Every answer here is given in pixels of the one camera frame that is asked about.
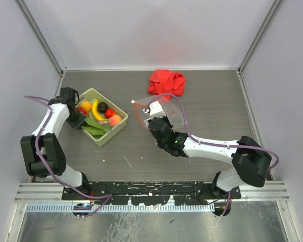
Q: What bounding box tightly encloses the clear zip top bag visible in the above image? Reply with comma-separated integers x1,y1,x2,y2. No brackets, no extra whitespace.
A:
131,95,184,132

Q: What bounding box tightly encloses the green leafy vegetable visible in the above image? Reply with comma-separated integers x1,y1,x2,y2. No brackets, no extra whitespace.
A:
82,116,112,139

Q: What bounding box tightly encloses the green plastic basket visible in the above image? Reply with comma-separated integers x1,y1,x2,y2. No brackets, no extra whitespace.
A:
76,88,128,147

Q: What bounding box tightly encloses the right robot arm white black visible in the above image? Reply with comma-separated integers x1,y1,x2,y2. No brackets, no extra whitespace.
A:
145,117,272,199

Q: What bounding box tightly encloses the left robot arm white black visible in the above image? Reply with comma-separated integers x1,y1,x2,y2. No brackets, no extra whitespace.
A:
20,87,91,200

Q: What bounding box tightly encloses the yellow orange fruit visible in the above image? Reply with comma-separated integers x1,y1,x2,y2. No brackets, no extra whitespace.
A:
80,100,92,111

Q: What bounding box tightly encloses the purple eggplant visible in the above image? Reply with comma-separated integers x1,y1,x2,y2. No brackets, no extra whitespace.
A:
96,120,109,126

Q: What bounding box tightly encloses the yellow banana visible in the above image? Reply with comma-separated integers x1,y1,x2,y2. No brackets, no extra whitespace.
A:
91,99,106,121

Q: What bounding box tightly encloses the dark purple plum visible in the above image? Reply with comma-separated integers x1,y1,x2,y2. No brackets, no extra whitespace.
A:
97,102,109,113

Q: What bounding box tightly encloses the red strawberry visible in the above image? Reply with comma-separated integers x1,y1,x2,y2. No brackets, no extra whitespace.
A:
104,108,116,119

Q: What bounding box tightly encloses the orange peach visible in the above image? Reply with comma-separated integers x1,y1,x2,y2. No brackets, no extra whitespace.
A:
108,114,122,127

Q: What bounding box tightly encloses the red crumpled cloth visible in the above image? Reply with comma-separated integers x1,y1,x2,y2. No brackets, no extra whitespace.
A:
147,69,186,96

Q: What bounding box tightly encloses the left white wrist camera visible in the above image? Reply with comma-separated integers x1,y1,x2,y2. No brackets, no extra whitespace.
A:
48,97,66,105

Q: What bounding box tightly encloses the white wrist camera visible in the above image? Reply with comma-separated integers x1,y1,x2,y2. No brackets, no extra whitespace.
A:
48,97,66,105
143,101,166,119

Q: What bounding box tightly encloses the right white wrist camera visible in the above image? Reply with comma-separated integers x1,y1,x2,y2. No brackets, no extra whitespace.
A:
143,101,166,119

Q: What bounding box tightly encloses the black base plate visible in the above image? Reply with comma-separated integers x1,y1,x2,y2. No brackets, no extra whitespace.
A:
62,180,242,206

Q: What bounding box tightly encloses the slotted cable duct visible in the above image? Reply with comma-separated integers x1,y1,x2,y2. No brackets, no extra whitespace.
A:
25,202,215,213

